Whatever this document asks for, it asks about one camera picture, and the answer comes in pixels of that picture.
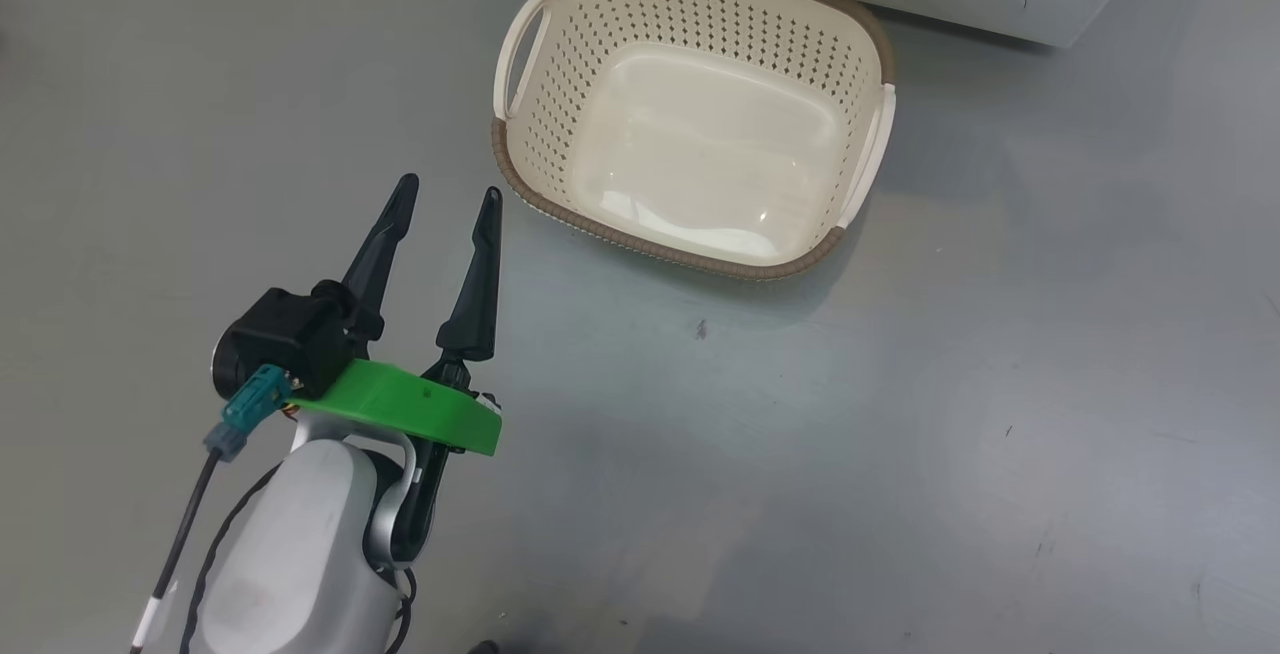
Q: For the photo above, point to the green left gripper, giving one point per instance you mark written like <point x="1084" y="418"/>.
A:
<point x="420" y="404"/>

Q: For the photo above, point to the cream perforated laundry basket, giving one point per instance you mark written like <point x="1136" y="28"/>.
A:
<point x="700" y="154"/>

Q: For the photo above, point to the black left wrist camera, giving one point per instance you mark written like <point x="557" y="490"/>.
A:
<point x="290" y="334"/>

